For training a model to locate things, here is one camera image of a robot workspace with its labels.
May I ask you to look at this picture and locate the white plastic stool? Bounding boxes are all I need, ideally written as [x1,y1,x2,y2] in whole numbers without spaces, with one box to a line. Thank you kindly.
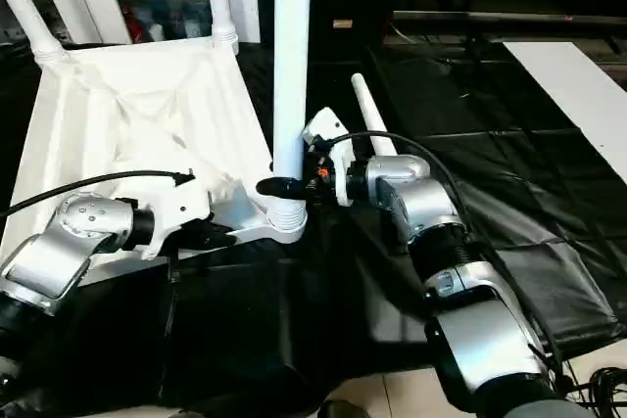
[0,38,311,288]

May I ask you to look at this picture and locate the black glossy mat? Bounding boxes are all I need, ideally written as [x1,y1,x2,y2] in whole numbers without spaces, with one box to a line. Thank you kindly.
[0,21,627,412]

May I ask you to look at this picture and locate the dark rounded robot body part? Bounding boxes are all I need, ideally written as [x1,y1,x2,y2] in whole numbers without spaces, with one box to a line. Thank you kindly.
[319,398,372,418]

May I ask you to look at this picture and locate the black horizontal bar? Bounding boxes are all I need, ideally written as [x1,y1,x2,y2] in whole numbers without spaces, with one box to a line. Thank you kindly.
[390,10,627,27]

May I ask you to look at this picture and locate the white flat board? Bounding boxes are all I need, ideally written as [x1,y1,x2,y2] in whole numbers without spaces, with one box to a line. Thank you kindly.
[502,40,627,183]

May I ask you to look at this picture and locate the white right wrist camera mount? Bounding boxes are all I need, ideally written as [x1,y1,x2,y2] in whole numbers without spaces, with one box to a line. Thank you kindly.
[301,106,356,209]

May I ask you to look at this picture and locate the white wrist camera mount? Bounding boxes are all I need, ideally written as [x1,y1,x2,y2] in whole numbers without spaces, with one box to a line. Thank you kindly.
[130,174,213,261]
[301,106,356,209]

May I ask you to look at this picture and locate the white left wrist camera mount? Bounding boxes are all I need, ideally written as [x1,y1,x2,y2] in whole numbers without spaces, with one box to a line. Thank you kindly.
[130,174,213,261]

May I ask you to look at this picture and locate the coiled black floor cables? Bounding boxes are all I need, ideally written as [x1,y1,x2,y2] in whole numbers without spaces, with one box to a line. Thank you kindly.
[561,365,627,418]

